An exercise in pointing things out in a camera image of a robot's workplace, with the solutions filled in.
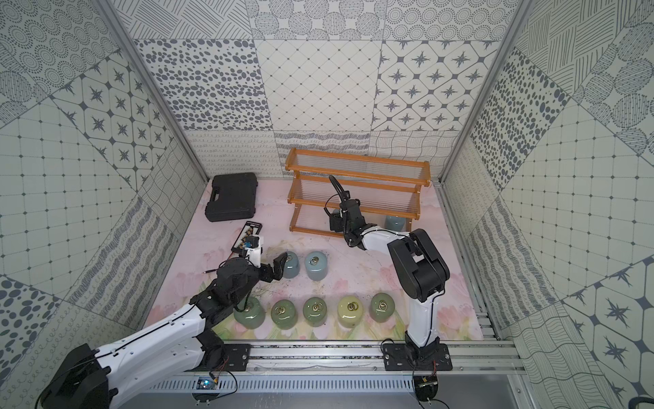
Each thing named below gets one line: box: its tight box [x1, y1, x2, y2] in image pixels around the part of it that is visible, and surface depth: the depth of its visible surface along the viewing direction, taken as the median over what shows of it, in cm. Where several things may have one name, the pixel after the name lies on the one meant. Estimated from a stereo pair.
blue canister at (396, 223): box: [384, 214, 408, 232], surface depth 100 cm
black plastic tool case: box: [204, 172, 259, 223], surface depth 112 cm
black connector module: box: [413, 374, 439, 402], surface depth 74 cm
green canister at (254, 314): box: [233, 296, 266, 330], surface depth 77 cm
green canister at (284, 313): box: [270, 299, 299, 330], surface depth 77 cm
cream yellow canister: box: [337, 295, 364, 329], surface depth 77 cm
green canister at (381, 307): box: [369, 292, 396, 323], surface depth 78 cm
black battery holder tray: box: [230, 220, 264, 253], surface depth 103 cm
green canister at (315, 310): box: [303, 296, 328, 328], surface depth 78 cm
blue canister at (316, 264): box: [304, 250, 328, 282], surface depth 88 cm
